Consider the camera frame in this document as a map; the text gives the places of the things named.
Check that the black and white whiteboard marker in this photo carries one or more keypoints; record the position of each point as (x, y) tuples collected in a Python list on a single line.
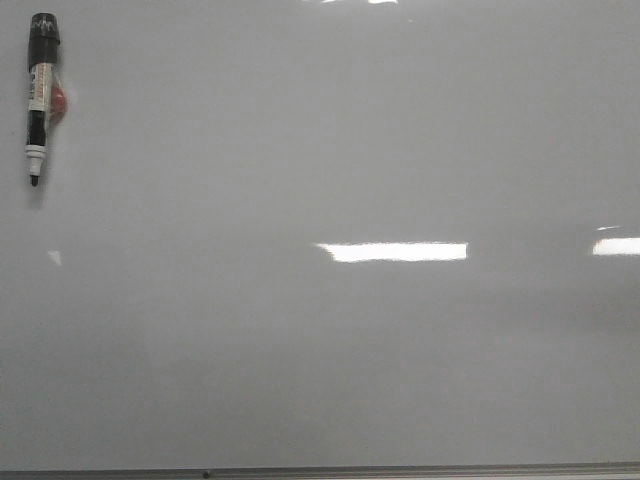
[(47, 101)]

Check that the white whiteboard with aluminium frame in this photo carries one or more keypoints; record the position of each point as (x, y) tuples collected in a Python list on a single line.
[(307, 233)]

